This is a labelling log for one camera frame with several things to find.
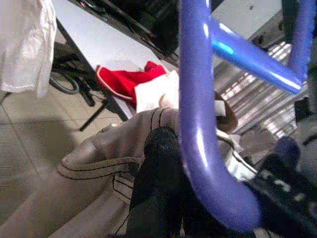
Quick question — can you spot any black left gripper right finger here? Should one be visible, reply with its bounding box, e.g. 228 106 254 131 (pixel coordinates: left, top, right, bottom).
247 136 317 238

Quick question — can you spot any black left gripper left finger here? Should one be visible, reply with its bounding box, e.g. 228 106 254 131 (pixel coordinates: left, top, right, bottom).
125 126 218 238

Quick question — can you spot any white jeans dark stitching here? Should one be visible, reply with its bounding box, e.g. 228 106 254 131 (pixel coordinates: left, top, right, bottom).
56 106 260 238

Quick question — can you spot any large purple clip hanger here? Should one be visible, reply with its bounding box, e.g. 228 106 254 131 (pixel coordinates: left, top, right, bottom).
177 0 317 234

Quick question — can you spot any cream white garment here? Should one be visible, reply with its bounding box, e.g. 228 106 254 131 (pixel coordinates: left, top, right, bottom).
134 70 181 114

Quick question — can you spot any red white-trimmed shirt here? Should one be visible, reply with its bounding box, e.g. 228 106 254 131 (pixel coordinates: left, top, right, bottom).
95 60 169 105

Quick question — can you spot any white monster print T-shirt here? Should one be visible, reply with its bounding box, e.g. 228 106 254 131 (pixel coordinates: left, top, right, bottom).
0 0 58 98

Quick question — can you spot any black coiled cable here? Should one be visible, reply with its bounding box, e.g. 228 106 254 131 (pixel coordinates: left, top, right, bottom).
49 70 80 95

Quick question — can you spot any white table black frame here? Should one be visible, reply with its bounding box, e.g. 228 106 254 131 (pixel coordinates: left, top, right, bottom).
51 0 180 132

